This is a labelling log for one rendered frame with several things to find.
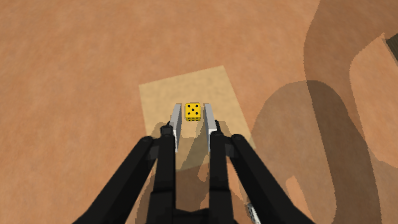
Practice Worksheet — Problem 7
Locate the beige flat mat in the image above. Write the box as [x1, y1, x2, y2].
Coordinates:
[139, 65, 256, 172]

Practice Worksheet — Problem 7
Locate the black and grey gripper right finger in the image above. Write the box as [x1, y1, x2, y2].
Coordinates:
[205, 104, 316, 224]

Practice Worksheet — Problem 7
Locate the grey die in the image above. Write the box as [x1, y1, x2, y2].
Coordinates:
[247, 203, 261, 224]

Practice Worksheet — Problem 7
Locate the yellow die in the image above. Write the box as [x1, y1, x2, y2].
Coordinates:
[185, 103, 201, 121]

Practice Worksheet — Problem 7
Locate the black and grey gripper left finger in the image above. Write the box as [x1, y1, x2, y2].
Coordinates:
[72, 104, 182, 224]

